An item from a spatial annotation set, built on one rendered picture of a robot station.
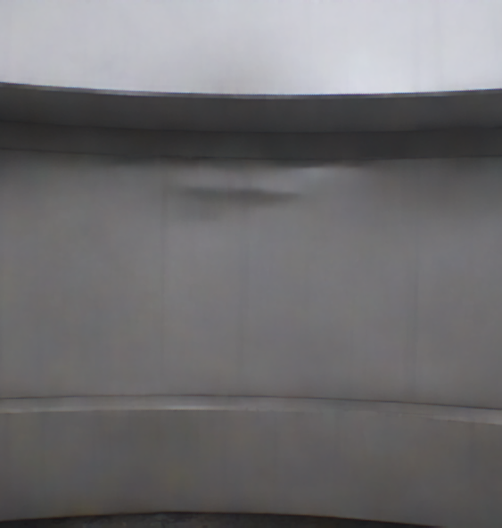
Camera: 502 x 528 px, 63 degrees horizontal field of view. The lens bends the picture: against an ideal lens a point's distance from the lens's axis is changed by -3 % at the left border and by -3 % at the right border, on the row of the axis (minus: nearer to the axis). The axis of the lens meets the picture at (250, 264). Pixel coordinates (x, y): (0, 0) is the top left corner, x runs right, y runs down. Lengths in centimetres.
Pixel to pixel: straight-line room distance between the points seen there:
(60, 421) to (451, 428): 39
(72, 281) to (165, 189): 14
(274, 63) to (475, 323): 33
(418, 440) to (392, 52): 37
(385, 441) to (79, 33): 48
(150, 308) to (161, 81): 23
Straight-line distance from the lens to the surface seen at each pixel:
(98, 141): 50
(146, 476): 49
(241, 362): 47
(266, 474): 48
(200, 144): 48
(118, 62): 42
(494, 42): 44
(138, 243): 47
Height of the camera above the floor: 26
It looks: level
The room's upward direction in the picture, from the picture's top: 1 degrees clockwise
